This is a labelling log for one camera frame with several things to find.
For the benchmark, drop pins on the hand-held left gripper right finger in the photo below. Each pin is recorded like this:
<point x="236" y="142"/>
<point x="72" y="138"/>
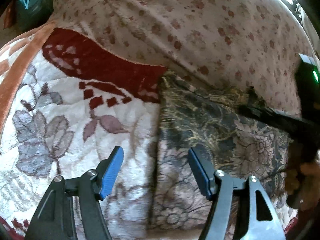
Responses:
<point x="200" y="172"/>

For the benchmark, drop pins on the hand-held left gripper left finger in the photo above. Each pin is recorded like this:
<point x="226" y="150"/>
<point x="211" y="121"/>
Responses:
<point x="112" y="170"/>

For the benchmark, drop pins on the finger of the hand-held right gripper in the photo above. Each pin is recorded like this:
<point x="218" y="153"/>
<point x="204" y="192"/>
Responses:
<point x="272" y="117"/>

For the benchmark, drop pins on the dark floral patterned garment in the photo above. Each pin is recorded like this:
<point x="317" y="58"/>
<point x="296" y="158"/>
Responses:
<point x="212" y="120"/>

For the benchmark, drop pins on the person's right hand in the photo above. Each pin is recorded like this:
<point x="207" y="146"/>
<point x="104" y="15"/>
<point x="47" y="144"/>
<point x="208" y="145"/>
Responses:
<point x="310" y="180"/>

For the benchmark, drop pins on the white and red fleece blanket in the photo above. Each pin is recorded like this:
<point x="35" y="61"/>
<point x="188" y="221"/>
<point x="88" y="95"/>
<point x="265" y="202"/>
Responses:
<point x="75" y="100"/>

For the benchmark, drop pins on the beige floral bedsheet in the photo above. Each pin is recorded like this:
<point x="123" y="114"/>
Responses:
<point x="187" y="17"/>

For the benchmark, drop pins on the teal box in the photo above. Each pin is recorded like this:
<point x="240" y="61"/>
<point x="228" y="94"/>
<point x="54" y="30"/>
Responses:
<point x="32" y="7"/>

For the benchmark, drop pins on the orange cloth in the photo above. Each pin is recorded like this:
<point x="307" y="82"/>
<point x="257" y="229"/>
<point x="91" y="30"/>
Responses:
<point x="10" y="17"/>

